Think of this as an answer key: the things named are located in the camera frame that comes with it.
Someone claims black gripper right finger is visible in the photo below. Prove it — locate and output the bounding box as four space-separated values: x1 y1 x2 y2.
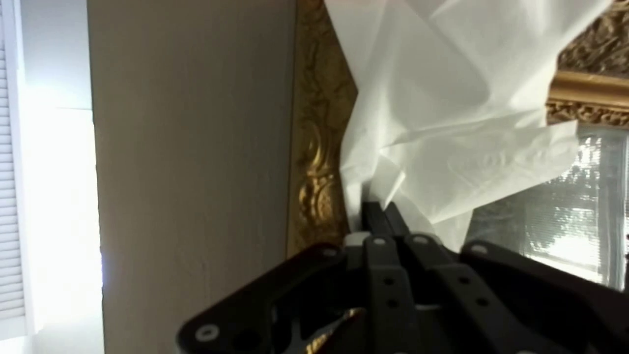
383 200 629 354

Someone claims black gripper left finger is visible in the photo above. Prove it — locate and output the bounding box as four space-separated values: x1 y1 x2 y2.
174 198 420 354

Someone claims white paper napkin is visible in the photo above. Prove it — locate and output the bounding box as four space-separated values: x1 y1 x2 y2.
322 0 615 254

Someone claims white louvre door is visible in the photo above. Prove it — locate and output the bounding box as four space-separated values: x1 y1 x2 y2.
0 37 27 322

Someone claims ornate gold picture frame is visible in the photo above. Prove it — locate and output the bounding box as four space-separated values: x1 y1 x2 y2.
285 0 629 259

